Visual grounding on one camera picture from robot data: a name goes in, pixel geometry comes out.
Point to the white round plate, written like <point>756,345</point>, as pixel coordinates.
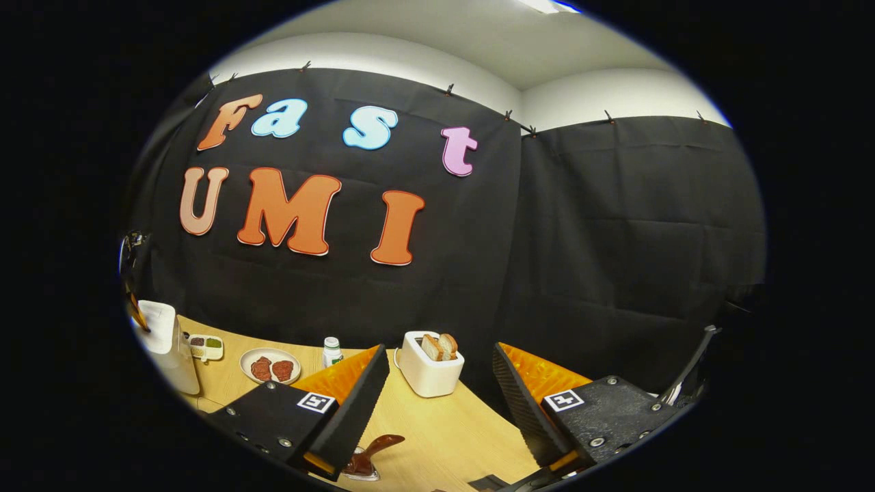
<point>270,353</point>

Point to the red meat piece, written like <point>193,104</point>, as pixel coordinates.
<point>283,370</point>
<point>261,369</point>

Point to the black metal rod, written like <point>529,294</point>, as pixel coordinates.
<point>690,365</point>

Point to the brown wooden spoon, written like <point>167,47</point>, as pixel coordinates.
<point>376,447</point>

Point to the white drink bottle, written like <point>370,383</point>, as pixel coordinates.
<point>332,354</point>

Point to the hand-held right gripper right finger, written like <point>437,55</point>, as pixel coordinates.
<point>523,410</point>

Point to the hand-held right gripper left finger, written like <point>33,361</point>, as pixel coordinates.
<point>355,410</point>

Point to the clear chopstick holder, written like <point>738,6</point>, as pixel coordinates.
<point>362,475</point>

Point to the white divided seasoning tray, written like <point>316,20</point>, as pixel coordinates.
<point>205,348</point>

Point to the black backdrop cloth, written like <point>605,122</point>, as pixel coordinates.
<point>581,239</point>

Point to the row of small backdrop clips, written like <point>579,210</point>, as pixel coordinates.
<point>449,89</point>

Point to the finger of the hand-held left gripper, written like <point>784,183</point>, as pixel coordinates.
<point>139,314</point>

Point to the white toaster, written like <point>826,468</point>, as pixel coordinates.
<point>431,376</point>

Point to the white rice cooker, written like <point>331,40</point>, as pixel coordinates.
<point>171,355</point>

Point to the bread slice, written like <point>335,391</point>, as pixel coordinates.
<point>449,345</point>
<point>431,347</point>

